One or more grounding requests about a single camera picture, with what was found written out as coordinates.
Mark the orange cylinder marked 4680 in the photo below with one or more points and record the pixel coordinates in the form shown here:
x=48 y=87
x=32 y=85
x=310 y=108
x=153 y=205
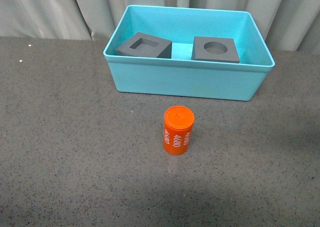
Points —
x=177 y=129

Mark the gray cube with round hole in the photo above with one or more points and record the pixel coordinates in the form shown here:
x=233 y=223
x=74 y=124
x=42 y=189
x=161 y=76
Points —
x=214 y=49

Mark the gray pleated curtain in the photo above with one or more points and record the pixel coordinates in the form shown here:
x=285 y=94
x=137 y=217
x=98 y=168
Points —
x=289 y=25

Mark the gray cube with square hole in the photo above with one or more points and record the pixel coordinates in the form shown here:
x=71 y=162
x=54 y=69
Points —
x=146 y=46

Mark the blue plastic box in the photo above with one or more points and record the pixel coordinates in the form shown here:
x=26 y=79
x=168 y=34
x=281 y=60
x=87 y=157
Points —
x=180 y=75

